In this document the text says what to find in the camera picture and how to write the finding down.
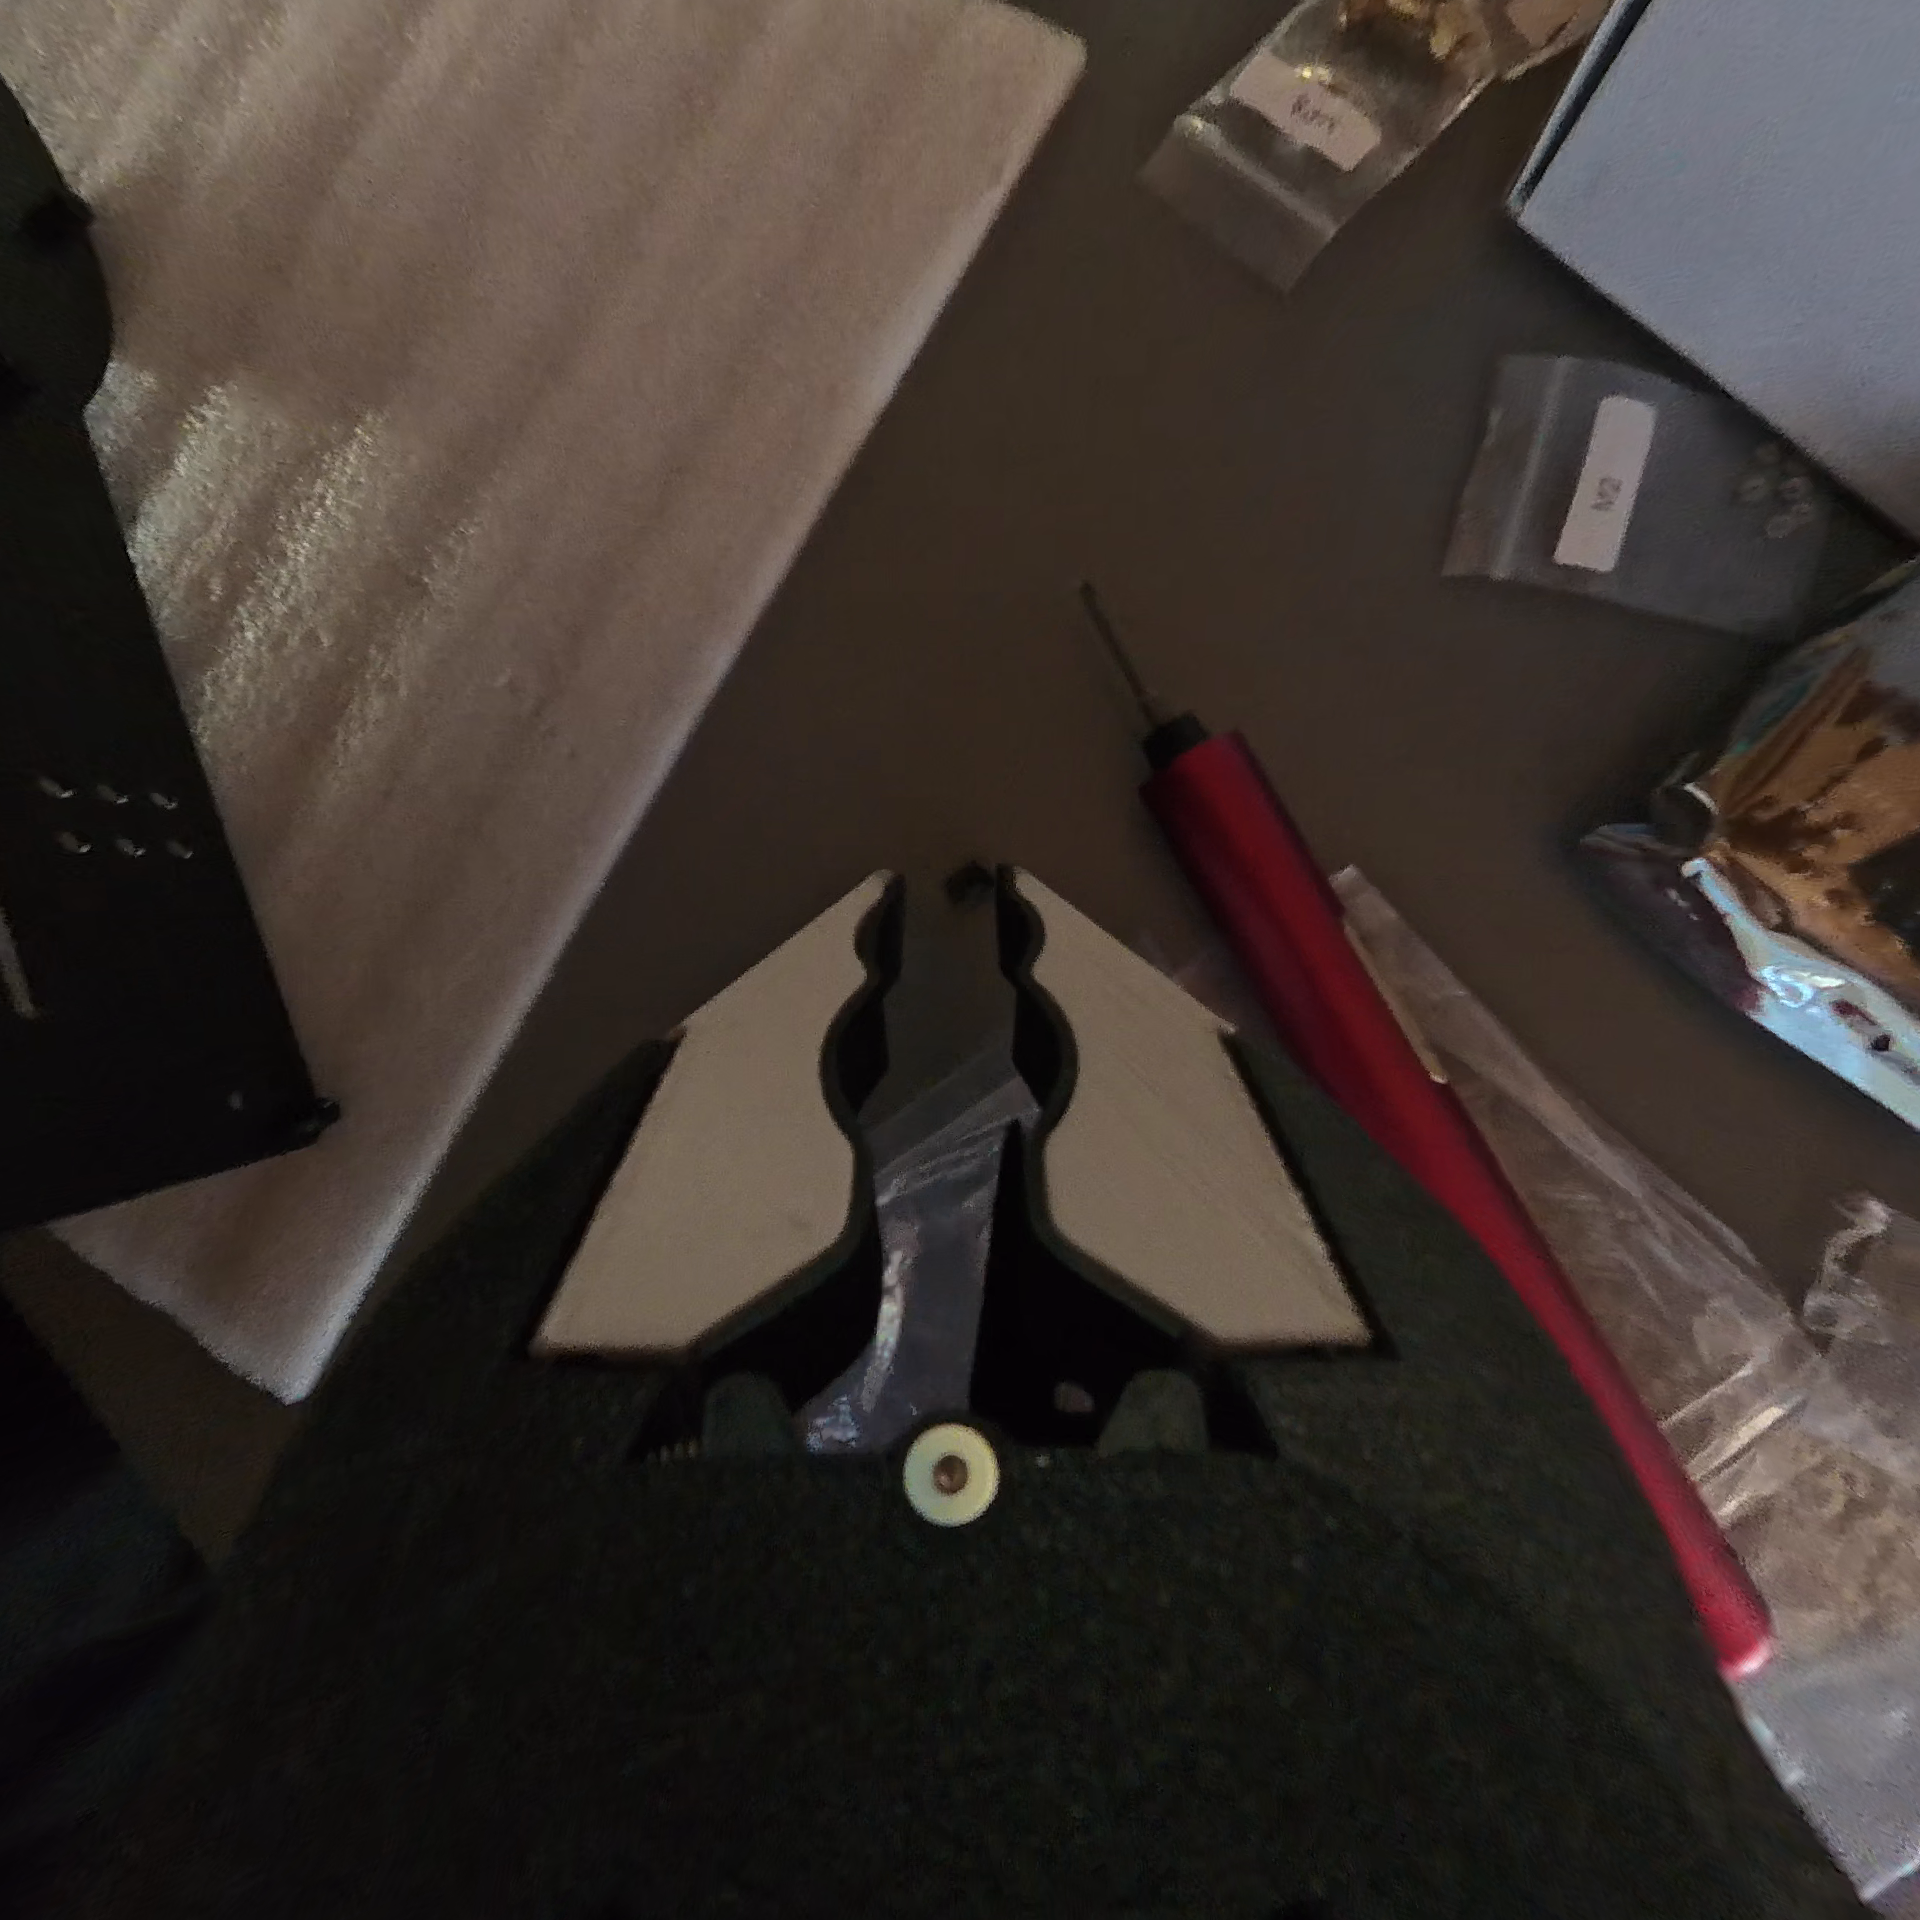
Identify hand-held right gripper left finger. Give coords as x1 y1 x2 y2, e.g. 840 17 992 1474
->
531 870 909 1400

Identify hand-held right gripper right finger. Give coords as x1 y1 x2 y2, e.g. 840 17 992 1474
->
977 861 1373 1428

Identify small clear zip bag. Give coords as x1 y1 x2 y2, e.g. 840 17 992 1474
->
793 1048 1048 1461

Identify black metal chassis plate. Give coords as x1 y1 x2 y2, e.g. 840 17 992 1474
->
0 73 340 1233

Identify pink screwdriver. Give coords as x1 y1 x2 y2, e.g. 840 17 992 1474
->
1078 581 1776 1682

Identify large clear plastic bag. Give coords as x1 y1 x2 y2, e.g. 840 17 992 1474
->
1329 861 1920 1920

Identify white foam sheet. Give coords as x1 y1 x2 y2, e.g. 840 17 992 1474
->
47 0 1088 1405

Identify scattered small screw bags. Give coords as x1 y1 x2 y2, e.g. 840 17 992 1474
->
1137 0 1839 641

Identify orange cardboard box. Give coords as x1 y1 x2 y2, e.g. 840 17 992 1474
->
1506 0 1920 542

